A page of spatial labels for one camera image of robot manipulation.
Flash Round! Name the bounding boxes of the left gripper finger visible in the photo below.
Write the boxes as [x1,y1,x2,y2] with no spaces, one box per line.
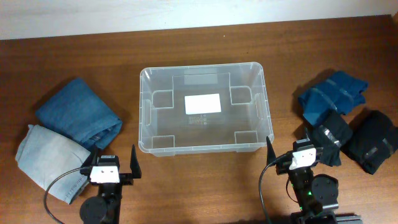
[83,146,99,167]
[130,144,142,179]

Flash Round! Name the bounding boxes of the small black garment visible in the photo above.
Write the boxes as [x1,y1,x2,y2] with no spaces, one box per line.
[312,110,353,167]

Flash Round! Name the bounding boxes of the light blue jeans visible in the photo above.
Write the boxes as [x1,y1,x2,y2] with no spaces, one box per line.
[16,124,90,204]

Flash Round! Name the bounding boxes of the dark blue jeans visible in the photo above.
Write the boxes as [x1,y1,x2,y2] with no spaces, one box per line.
[35,78,123,150]

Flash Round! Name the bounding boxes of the blue garment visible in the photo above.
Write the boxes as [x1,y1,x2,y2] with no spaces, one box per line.
[298,71,369,126]

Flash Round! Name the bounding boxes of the large black garment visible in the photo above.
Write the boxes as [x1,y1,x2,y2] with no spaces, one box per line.
[342,110,397,175]

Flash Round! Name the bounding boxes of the clear plastic storage bin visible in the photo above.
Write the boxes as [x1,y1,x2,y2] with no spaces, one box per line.
[138,62,274,157]

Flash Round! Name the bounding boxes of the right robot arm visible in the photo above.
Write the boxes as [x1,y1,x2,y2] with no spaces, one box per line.
[259,131,338,223]

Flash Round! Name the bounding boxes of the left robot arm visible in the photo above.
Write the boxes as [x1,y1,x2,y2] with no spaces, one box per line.
[80,146,142,224]

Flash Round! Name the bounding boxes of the white label in bin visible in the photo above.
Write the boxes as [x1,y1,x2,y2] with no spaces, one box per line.
[184,94,221,115]

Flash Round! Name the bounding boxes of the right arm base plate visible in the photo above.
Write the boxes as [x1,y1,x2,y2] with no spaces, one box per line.
[289,213,363,224]

